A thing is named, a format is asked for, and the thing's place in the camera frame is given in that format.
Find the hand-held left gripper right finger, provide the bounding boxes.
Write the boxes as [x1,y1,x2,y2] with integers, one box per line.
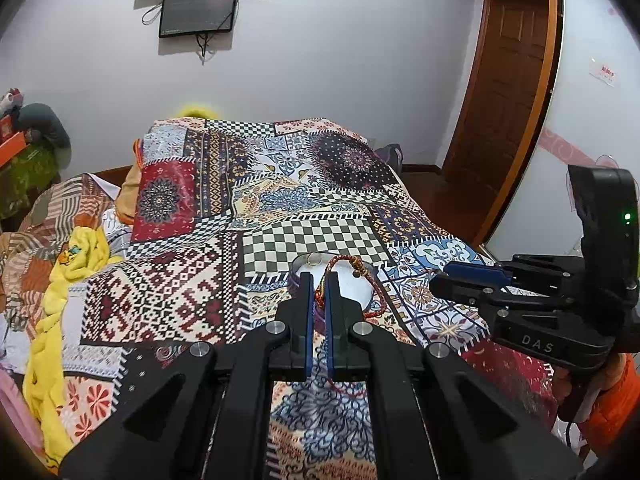
[324,280,584,480]

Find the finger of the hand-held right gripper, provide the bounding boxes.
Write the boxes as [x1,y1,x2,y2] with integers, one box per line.
[428,272,502,312]
[444,261,514,289]

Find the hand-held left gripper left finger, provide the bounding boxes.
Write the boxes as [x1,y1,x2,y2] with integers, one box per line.
[59,274,316,480]

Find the round purple jewelry box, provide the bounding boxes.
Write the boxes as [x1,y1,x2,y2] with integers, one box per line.
[289,252,389,335]

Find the red beaded cord bracelet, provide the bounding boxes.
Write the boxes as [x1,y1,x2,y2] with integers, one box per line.
[320,254,389,400]

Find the person's right forearm orange sleeve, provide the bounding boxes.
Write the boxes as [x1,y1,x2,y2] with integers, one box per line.
[579,354,640,457]

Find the patchwork patterned blanket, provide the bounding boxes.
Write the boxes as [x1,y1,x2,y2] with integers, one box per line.
[55,117,561,480]

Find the dark bag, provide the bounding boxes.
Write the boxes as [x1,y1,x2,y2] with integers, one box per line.
[374,143,404,172]

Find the brown wooden door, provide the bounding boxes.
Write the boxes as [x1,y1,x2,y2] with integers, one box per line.
[442,0,564,247]

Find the orange pillow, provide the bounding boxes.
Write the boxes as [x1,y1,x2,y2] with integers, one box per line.
[115,137,146,227]

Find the yellow fluffy pillow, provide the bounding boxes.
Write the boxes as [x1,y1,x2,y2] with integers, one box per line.
[176,103,222,121]

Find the yellow cloth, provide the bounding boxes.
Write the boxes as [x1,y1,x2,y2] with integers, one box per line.
[22,226,124,472]

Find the orange striped quilt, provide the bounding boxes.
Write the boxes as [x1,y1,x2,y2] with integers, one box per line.
[0,172,122,333]

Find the pink cloth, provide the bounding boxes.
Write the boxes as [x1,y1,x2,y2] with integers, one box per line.
[0,364,47,463]

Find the green patterned cloth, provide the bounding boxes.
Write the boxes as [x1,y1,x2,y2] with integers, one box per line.
[0,139,62,222]

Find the orange box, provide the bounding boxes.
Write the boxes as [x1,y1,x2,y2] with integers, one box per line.
[0,114,32,167]

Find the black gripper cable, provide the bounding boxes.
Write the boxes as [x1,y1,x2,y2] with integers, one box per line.
[561,419,592,458]

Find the pink wall decoration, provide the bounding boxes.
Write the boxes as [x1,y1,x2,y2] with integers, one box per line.
[541,127,621,168]

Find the white wall sticker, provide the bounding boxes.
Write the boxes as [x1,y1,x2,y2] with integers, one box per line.
[588,62,617,87]

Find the black monitor cable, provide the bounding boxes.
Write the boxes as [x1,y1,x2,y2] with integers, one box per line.
[141,2,217,65]

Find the small black wall monitor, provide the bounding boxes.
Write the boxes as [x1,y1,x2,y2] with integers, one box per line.
[158,0,240,39]

